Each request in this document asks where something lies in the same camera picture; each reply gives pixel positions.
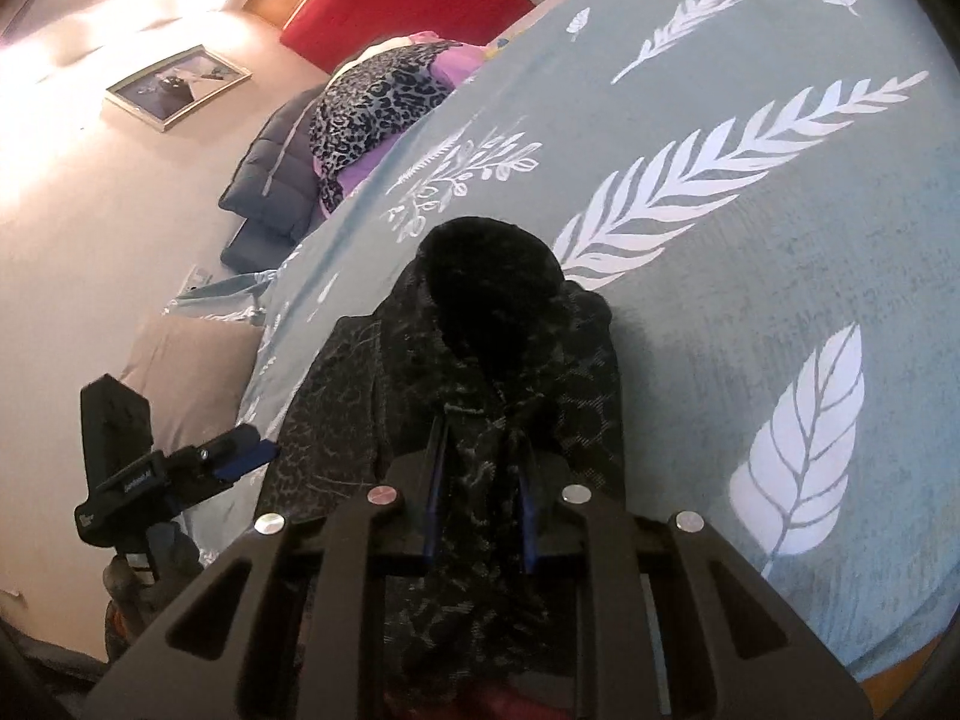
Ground grey leopard print cloth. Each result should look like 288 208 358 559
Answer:
307 41 458 181

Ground dark leopard print pants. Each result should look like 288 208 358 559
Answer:
259 216 627 720

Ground beige pillow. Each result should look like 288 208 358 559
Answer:
120 315 265 458

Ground teal leaf print blanket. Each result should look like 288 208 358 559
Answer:
161 0 960 683

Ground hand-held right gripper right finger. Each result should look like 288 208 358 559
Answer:
517 446 875 720

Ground framed picture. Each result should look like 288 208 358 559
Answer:
103 45 251 134

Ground dark puffer jacket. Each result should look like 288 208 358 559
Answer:
219 82 338 271

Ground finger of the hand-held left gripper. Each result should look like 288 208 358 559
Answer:
161 424 281 503

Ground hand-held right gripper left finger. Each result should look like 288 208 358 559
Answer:
90 420 452 720

